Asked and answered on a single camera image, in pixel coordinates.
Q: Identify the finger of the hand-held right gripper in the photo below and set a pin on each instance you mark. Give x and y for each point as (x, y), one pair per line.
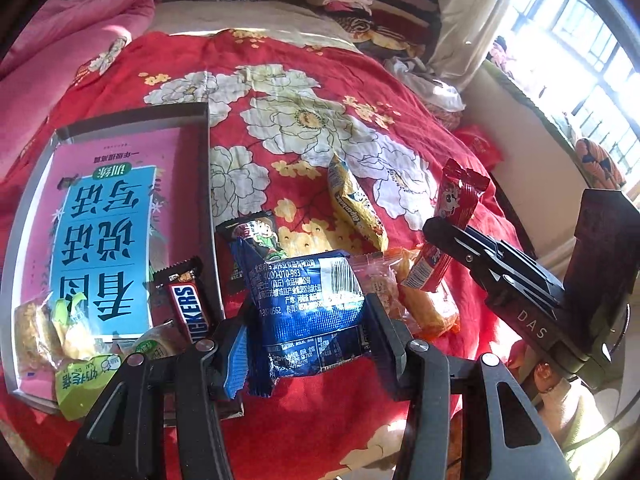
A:
(472, 270)
(480, 242)

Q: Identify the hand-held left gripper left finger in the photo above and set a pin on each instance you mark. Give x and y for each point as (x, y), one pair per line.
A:
(235, 365)

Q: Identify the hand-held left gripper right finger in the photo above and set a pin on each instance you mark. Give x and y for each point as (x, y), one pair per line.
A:
(382, 345)

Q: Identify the orange snack packet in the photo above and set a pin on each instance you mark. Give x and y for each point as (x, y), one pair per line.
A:
(432, 310)

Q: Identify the red sausage packet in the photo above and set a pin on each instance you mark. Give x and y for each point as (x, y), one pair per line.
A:
(457, 190)

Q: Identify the clear brown pastry packet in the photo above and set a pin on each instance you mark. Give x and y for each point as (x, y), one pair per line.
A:
(382, 280)

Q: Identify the brown chocolate bar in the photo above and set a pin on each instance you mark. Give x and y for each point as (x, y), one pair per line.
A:
(185, 300)

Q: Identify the round pastry with green label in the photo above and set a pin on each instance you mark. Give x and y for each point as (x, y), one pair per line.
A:
(155, 342)

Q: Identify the blue snack packet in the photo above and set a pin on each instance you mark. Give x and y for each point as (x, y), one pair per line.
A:
(305, 310)

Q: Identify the yellow cartoon snack packet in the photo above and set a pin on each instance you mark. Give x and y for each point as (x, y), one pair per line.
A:
(357, 202)

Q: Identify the dark cartoon boy snack packet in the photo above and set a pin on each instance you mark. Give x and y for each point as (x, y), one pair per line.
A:
(250, 232)

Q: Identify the grey box tray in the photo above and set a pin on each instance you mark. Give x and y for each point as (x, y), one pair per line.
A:
(200, 170)

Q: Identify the clear yellow cake packet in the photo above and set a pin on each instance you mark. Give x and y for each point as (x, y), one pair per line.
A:
(32, 332)

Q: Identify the person's right forearm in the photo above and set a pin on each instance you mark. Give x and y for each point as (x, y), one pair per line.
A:
(585, 420)

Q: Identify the person's right hand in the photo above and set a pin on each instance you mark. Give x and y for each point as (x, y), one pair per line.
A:
(545, 377)

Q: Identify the red plastic bag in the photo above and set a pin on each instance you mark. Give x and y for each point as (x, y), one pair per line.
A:
(477, 147)

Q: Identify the green sill mat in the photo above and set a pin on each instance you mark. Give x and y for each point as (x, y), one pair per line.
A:
(535, 110)

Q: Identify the orange patterned cloth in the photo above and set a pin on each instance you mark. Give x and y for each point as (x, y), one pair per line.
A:
(600, 162)

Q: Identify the white crumpled cloth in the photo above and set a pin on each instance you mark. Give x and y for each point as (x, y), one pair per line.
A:
(425, 82)

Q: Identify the pink and blue book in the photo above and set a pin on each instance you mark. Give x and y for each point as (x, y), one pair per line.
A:
(110, 230)

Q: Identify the pink clothing heap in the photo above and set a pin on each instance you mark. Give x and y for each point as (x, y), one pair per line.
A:
(500, 52)

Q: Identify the red floral blanket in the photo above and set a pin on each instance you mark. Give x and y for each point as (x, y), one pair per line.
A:
(300, 125)

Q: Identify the cream curtain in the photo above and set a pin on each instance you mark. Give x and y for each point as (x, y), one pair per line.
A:
(480, 20)

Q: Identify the barred window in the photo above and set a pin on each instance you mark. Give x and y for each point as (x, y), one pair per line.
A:
(585, 45)

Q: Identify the pile of folded clothes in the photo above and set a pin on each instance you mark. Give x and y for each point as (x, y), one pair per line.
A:
(380, 5)

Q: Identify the pink quilt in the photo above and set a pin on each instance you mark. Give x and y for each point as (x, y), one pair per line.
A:
(65, 50)

